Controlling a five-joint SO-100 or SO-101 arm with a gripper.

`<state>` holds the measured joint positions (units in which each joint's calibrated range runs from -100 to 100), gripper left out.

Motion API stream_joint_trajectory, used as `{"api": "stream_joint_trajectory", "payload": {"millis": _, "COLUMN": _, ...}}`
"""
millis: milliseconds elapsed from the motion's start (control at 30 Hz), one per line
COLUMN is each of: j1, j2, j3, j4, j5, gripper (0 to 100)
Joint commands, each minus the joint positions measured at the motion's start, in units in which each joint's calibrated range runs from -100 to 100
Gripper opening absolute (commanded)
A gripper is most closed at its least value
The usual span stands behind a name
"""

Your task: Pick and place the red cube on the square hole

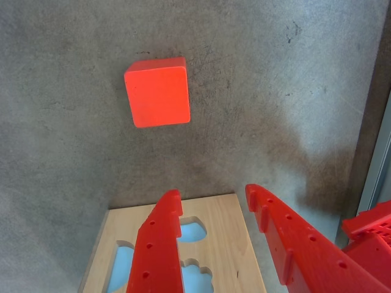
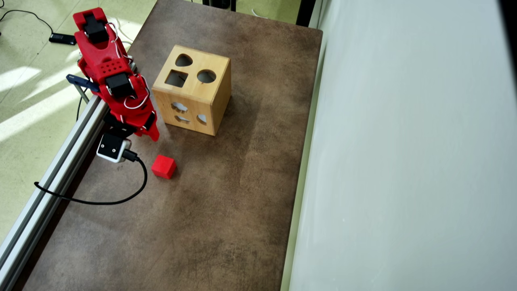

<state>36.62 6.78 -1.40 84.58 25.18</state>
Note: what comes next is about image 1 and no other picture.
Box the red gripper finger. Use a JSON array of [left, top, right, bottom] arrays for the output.
[[126, 189, 184, 293], [245, 183, 391, 293]]

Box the red cube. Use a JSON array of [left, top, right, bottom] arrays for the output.
[[123, 56, 191, 128]]

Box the wooden shape sorter box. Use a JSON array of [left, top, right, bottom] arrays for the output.
[[78, 192, 266, 293]]

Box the aluminium profile rail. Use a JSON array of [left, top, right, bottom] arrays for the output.
[[356, 91, 391, 217]]

